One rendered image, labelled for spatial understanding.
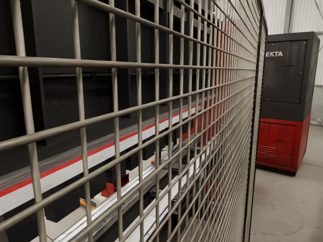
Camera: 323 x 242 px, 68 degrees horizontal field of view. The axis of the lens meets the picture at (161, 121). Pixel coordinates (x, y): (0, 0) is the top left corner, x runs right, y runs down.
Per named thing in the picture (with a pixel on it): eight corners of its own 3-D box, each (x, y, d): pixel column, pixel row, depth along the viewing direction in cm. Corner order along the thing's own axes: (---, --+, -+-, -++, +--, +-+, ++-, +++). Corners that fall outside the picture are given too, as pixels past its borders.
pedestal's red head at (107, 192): (116, 187, 228) (116, 169, 224) (129, 191, 219) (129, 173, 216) (101, 196, 211) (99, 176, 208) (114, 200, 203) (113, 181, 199)
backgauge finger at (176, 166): (158, 165, 196) (158, 159, 195) (188, 170, 185) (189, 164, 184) (151, 170, 185) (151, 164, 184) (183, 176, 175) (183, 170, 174)
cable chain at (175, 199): (193, 177, 170) (193, 172, 170) (201, 178, 168) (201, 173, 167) (169, 208, 132) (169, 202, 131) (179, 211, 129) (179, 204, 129)
